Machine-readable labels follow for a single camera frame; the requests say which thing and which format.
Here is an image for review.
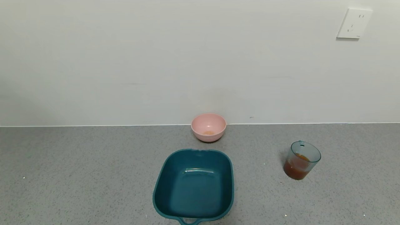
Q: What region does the pink bowl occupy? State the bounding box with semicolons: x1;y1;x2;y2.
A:
191;113;227;143

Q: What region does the white wall socket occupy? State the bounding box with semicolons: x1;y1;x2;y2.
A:
336;8;373;40

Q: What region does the clear ribbed blue cup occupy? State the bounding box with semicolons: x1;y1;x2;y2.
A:
283;141;322;180

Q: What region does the brown liquid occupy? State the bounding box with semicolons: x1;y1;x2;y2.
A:
284;153;310;180

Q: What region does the teal rectangular plastic tray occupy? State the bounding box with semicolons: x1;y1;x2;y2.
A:
152;149;234;225

